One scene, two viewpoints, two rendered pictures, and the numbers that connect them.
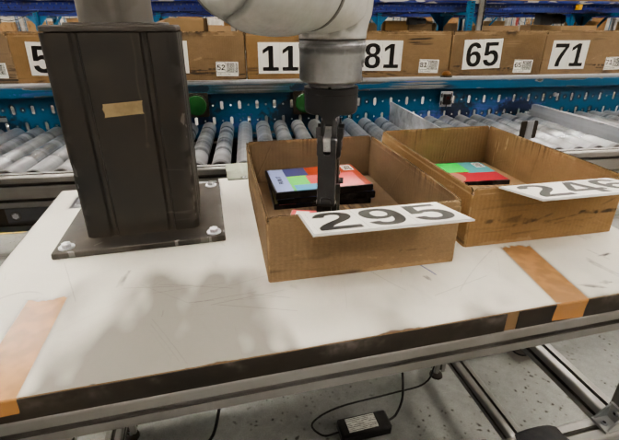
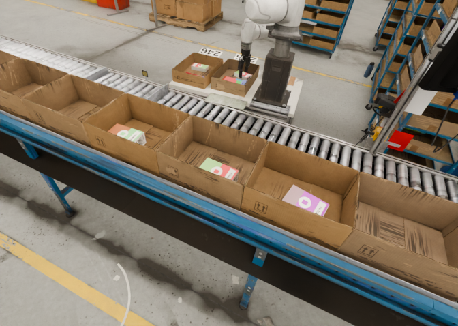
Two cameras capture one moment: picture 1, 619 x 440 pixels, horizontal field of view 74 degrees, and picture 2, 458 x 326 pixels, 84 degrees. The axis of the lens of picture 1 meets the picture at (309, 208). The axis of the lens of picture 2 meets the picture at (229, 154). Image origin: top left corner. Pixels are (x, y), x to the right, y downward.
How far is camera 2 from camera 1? 2.64 m
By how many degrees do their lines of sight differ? 107
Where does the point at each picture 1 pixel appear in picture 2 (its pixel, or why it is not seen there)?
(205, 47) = (217, 130)
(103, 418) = not seen: hidden behind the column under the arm
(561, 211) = (205, 60)
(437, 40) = (80, 80)
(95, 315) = not seen: hidden behind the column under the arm
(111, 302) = not seen: hidden behind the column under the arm
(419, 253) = (234, 68)
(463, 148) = (179, 77)
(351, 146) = (216, 80)
